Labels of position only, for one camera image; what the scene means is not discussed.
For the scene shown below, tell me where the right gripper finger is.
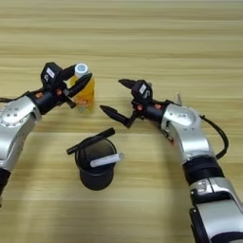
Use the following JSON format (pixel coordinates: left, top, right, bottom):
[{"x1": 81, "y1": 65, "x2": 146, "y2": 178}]
[
  {"x1": 99, "y1": 104, "x2": 140, "y2": 129},
  {"x1": 118, "y1": 78, "x2": 138, "y2": 90}
]

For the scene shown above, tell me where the black pen cup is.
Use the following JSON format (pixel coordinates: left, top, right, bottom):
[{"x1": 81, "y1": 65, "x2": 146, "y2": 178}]
[{"x1": 74, "y1": 136, "x2": 118, "y2": 192}]

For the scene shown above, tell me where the grey marker pen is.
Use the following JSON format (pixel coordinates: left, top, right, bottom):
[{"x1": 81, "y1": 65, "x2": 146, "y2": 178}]
[{"x1": 89, "y1": 152, "x2": 125, "y2": 169}]

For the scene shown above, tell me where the orange juice bottle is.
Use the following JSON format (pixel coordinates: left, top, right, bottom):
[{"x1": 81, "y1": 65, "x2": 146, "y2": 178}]
[{"x1": 69, "y1": 63, "x2": 96, "y2": 115}]

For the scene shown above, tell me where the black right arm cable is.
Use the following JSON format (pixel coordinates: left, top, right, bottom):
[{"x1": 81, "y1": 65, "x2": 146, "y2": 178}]
[{"x1": 198, "y1": 114, "x2": 230, "y2": 160}]

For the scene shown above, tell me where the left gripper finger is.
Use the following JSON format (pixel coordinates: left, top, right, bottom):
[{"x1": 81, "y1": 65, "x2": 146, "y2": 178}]
[
  {"x1": 67, "y1": 72, "x2": 94, "y2": 98},
  {"x1": 61, "y1": 64, "x2": 77, "y2": 81}
]

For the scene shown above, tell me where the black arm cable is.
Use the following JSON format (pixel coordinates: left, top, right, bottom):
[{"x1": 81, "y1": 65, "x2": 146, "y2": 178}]
[
  {"x1": 198, "y1": 114, "x2": 230, "y2": 160},
  {"x1": 0, "y1": 91, "x2": 30, "y2": 103}
]

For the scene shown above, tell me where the right gripper labelled black box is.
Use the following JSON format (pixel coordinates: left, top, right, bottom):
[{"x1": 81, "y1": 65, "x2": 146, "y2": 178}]
[{"x1": 131, "y1": 79, "x2": 154, "y2": 105}]

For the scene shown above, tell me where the black marker pen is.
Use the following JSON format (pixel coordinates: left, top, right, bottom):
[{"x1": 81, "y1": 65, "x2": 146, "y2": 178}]
[{"x1": 65, "y1": 127, "x2": 117, "y2": 156}]

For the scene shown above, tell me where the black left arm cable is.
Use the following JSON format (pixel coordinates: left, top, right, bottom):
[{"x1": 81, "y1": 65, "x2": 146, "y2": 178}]
[{"x1": 0, "y1": 91, "x2": 30, "y2": 103}]

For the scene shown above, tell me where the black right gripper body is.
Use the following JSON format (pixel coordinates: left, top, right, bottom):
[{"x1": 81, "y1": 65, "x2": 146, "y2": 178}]
[{"x1": 132, "y1": 100, "x2": 174, "y2": 126}]

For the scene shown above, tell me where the left gripper labelled black box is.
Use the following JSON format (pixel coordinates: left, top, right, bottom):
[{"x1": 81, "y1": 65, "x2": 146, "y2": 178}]
[{"x1": 40, "y1": 62, "x2": 65, "y2": 92}]

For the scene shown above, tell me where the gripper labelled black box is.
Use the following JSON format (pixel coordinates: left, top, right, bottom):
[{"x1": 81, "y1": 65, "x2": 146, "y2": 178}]
[
  {"x1": 131, "y1": 79, "x2": 154, "y2": 105},
  {"x1": 40, "y1": 62, "x2": 65, "y2": 92}
]

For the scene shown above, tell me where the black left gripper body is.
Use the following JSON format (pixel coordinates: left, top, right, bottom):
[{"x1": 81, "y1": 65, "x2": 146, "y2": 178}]
[{"x1": 27, "y1": 84, "x2": 77, "y2": 116}]

